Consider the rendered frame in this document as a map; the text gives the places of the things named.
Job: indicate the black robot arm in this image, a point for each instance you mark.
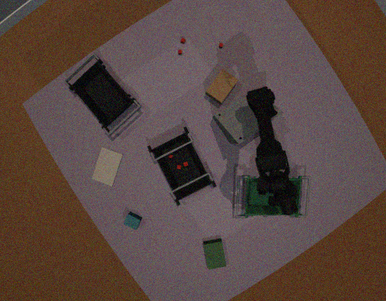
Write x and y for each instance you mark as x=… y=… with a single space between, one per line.
x=270 y=155

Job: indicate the small teal block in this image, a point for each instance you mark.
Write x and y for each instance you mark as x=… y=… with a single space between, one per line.
x=132 y=220

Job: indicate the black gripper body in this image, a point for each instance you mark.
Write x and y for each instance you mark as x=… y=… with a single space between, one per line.
x=272 y=201

